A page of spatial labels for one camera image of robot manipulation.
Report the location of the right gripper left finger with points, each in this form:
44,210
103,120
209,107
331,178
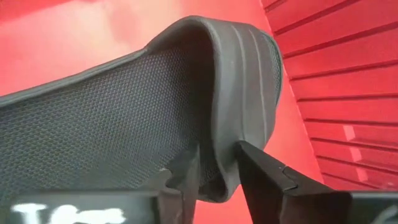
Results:
182,193

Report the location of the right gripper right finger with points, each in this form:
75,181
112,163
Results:
280,199

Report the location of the black rubber slide sandal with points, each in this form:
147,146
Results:
109,124

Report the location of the red plastic bin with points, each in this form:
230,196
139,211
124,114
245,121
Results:
342,93

